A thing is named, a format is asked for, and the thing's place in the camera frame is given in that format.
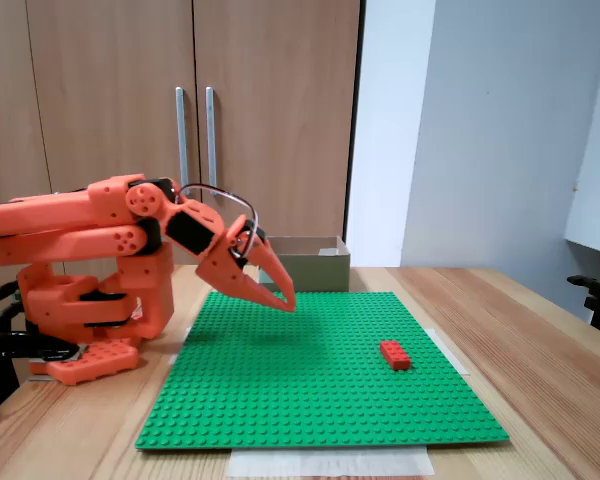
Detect red lego block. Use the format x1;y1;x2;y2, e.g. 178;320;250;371
379;339;413;372

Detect silver cabinet door handle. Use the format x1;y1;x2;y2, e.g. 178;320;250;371
174;86;191;189
204;86;220;190

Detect thin servo cable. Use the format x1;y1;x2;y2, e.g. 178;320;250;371
176;182;261;261

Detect black table clamp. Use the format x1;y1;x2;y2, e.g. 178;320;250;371
0;331;84;421

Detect small masking tape strip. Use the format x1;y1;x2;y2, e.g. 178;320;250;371
167;325;193;367

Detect short masking tape strip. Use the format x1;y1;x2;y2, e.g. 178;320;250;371
427;327;471;377

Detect open cardboard box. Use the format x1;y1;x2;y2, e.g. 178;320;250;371
256;234;352;294

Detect long masking tape strip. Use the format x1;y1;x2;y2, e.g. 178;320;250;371
228;446;436;479

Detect wooden cabinet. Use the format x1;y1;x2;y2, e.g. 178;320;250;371
0;0;366;266

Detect green lego baseplate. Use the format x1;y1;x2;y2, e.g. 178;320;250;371
134;290;510;452

